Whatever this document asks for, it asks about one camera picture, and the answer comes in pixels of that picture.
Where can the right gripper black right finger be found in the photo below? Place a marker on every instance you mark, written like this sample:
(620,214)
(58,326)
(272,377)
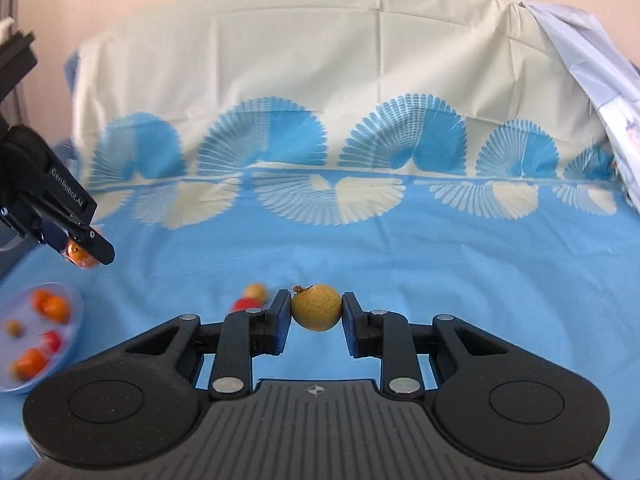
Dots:
(492,400)

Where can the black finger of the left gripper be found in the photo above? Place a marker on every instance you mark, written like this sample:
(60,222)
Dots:
(55,237)
(89,238)

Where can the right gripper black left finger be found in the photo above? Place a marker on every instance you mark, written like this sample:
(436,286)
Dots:
(141,398)

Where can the small orange mandarin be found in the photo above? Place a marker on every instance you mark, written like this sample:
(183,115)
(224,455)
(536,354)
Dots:
(79,256)

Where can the red cherry tomato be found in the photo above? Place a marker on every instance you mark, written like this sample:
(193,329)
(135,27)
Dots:
(246,303)

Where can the yellow-brown round pear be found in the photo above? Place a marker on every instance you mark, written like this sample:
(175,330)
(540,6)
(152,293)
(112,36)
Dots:
(317,307)

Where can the orange mandarin on plate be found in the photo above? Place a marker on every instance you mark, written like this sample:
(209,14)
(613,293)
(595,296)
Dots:
(55,308)

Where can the light blue plate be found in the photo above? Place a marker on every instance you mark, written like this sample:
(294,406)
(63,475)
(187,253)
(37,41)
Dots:
(20,308)

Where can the small longan on plate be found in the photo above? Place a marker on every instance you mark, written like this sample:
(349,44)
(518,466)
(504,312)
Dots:
(14,328)

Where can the red tomato on plate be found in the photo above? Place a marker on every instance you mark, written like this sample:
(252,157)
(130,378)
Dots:
(51,342)

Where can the blue patterned bed sheet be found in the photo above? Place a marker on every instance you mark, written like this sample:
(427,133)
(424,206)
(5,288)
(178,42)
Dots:
(427,155)

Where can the white floral cloth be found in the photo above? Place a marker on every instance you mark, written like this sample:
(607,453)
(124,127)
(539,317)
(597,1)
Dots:
(610,80)

